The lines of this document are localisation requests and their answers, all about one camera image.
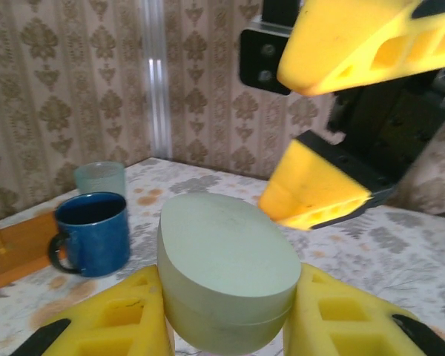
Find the floral tablecloth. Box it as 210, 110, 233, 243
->
0, 157, 445, 356

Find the pale green small cup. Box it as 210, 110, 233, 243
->
156, 192, 302, 352

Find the gold wire glass rack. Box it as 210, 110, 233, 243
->
0, 185, 67, 296

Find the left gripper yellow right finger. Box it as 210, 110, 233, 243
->
283, 263, 445, 356

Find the blue enamel mug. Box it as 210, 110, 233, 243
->
47, 191, 131, 278

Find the teal frosted tumbler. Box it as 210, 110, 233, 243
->
73, 161, 127, 197

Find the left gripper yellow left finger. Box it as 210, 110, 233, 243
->
16, 265, 175, 356

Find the aluminium frame post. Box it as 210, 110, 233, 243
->
144, 0, 173, 156

